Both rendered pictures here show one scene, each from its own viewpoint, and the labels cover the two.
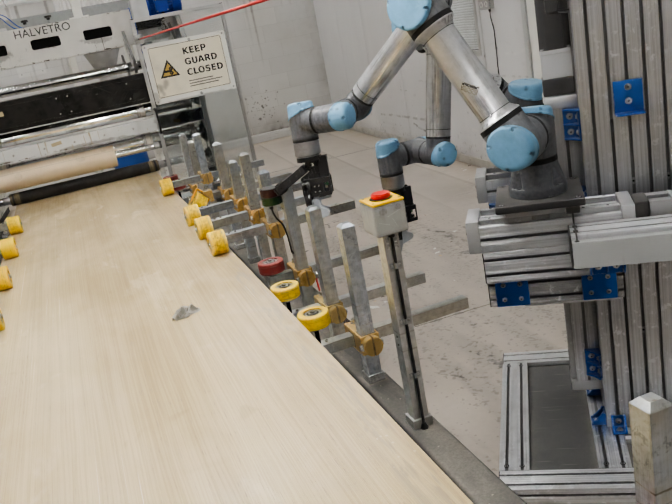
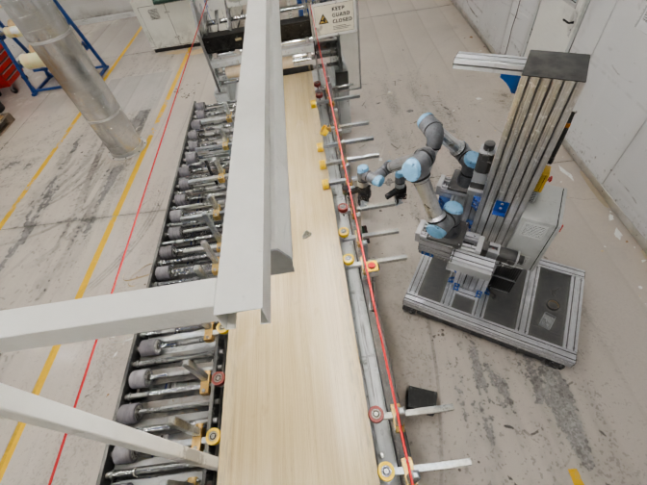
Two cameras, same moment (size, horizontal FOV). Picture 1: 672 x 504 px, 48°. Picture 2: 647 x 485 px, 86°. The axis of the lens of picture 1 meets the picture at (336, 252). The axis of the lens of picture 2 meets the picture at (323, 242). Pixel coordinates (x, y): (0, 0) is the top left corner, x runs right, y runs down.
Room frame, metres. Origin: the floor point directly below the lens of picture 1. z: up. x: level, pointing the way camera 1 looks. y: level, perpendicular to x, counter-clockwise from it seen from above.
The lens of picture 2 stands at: (0.37, -0.26, 2.88)
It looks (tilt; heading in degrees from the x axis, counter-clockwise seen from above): 52 degrees down; 20
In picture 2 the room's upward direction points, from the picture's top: 11 degrees counter-clockwise
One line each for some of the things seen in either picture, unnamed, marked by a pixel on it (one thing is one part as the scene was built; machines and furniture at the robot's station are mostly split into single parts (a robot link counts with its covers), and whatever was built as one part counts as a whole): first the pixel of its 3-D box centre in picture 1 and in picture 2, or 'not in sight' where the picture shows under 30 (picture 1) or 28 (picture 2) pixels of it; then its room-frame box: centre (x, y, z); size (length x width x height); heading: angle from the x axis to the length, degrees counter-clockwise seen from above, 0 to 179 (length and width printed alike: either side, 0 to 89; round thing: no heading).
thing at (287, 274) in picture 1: (333, 262); (368, 208); (2.27, 0.01, 0.84); 0.43 x 0.03 x 0.04; 107
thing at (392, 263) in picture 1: (404, 331); (372, 292); (1.47, -0.11, 0.93); 0.05 x 0.05 x 0.45; 17
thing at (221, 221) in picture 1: (267, 208); (349, 159); (2.73, 0.22, 0.95); 0.50 x 0.04 x 0.04; 107
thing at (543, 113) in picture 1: (530, 130); (452, 213); (1.92, -0.56, 1.21); 0.13 x 0.12 x 0.14; 148
